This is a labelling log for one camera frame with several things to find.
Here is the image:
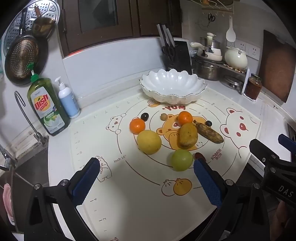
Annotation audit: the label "beaded wooden trivet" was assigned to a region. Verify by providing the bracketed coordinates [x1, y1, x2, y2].
[225, 65, 246, 73]

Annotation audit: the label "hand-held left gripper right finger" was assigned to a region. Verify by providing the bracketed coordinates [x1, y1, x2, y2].
[193, 159, 270, 241]

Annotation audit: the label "black kitchen scissors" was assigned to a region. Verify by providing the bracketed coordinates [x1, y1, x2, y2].
[161, 46, 176, 62]

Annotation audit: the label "small orange mandarin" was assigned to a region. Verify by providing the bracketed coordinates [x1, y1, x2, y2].
[129, 117, 147, 135]
[177, 111, 193, 125]

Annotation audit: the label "white rice paddle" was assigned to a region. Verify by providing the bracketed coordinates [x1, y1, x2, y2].
[226, 16, 236, 42]

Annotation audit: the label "round metal steamer plate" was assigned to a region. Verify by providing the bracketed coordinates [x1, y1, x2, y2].
[2, 0, 61, 56]

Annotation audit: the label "small overripe banana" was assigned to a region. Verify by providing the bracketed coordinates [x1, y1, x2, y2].
[193, 120, 224, 143]

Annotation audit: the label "chrome tap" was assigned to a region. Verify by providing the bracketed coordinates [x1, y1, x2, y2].
[0, 144, 18, 172]

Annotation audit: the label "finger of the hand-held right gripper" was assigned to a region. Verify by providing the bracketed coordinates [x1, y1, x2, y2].
[278, 134, 296, 161]
[249, 138, 281, 168]

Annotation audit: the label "steel pot lid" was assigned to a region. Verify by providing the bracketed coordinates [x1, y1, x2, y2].
[223, 75, 243, 90]

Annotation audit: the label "perforated strainer pan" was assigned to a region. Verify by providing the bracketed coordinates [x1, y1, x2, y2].
[5, 9, 40, 80]

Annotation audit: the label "round green fruit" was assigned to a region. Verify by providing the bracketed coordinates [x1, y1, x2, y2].
[171, 149, 193, 172]

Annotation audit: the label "wall hook rack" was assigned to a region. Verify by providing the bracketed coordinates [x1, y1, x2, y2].
[201, 0, 234, 17]

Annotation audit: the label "steel sink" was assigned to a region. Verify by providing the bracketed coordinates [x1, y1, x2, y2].
[0, 146, 49, 232]

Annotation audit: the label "round yellow citrus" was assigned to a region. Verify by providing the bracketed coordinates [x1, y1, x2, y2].
[137, 130, 162, 155]

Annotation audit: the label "person's right hand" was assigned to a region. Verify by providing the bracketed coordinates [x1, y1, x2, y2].
[276, 201, 296, 233]

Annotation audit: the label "metal shelf rack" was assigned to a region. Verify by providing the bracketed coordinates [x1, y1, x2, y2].
[191, 56, 251, 95]

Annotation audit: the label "white scalloped bowl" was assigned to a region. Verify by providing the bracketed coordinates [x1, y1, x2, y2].
[139, 70, 208, 104]

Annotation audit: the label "yellow spotted mango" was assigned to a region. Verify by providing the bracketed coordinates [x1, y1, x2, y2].
[179, 123, 198, 149]

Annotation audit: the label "steel pot with cream knob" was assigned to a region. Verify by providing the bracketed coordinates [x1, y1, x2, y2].
[200, 32, 220, 53]

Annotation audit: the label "black knife block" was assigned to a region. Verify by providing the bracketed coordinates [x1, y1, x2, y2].
[163, 41, 192, 75]

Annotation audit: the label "pink plastic item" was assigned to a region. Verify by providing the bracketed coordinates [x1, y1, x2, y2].
[3, 183, 17, 226]

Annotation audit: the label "hanging wire trivet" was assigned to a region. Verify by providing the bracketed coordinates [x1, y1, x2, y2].
[196, 13, 214, 32]

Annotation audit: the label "large steel pot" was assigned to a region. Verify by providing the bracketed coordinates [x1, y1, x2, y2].
[192, 59, 223, 81]

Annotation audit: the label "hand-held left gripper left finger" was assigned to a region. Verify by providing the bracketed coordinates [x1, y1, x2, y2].
[24, 158, 102, 241]

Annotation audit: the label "wooden-handled ladle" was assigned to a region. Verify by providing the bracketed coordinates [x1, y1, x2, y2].
[31, 5, 56, 40]

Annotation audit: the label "white pump bottle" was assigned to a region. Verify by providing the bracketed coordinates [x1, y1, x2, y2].
[55, 77, 80, 119]

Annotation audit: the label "dark wooden cabinet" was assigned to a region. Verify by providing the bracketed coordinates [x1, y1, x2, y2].
[58, 0, 183, 57]

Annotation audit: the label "cream kettle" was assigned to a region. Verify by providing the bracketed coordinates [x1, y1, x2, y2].
[224, 46, 248, 70]

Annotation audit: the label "steel-handled knife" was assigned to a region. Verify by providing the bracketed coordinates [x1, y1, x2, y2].
[162, 25, 172, 47]
[157, 24, 167, 47]
[166, 28, 176, 47]

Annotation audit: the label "green dish soap bottle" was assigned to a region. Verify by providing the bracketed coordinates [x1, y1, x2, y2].
[26, 63, 70, 137]

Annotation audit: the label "red sauce jar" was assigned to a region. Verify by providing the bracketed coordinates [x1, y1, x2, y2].
[245, 73, 263, 100]

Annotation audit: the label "brown wooden cutting board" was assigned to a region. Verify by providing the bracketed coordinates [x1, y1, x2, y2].
[258, 30, 296, 103]

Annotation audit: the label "cream saucepan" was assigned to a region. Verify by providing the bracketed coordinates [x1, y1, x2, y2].
[190, 42, 223, 62]

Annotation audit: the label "bear print baking mat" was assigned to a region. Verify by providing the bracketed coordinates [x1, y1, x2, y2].
[69, 93, 262, 241]

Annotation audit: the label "chrome gooseneck faucet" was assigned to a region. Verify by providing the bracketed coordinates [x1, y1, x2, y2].
[14, 91, 49, 146]

